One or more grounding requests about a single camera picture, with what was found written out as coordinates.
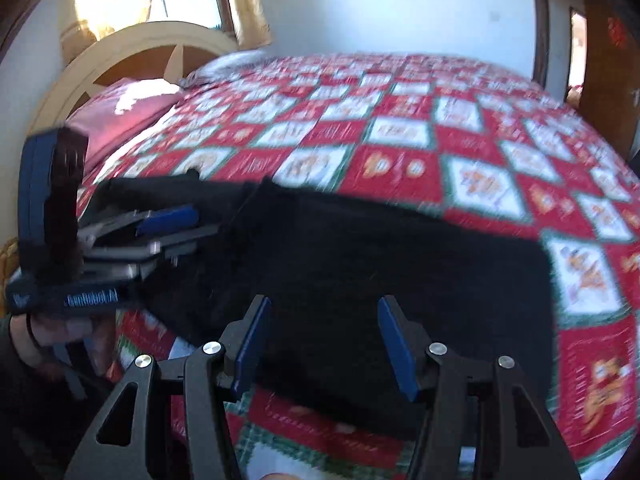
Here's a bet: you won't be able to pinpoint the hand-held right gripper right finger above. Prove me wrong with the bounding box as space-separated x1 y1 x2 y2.
377 295 581 480

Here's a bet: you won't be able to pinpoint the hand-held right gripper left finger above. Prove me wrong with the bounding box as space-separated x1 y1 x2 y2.
64 295 273 480

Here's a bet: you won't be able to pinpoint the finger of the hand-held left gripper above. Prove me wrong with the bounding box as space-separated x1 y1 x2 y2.
80 203 201 241
82 224 221 283

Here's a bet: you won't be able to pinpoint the black pants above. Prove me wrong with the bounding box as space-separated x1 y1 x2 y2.
92 170 553 428

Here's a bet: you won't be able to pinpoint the person's left hand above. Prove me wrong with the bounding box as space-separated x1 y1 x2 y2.
10 310 118 378

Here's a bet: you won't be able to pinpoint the folded pink blanket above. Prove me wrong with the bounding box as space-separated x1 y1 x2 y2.
65 78 185 161

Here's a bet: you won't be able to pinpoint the striped pillow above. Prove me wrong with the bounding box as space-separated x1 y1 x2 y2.
182 50 271 86

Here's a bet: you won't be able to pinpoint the cream and brown headboard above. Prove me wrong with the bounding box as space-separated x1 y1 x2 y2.
22 24 238 136

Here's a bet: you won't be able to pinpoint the wide yellow patterned curtain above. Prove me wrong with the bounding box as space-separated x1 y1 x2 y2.
60 0 156 61

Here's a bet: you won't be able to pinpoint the red patchwork printed bedspread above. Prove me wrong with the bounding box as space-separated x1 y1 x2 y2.
75 52 640 480

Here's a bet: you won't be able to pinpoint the narrow yellow patterned curtain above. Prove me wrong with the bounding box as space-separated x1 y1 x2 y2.
222 0 273 48

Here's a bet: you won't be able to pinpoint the brown wooden door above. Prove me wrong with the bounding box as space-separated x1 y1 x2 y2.
582 0 640 126

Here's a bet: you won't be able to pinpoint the red paper door decoration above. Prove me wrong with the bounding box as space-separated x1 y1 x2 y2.
607 17 628 48

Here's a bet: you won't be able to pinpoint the brown door frame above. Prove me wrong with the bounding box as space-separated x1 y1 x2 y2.
532 0 551 86

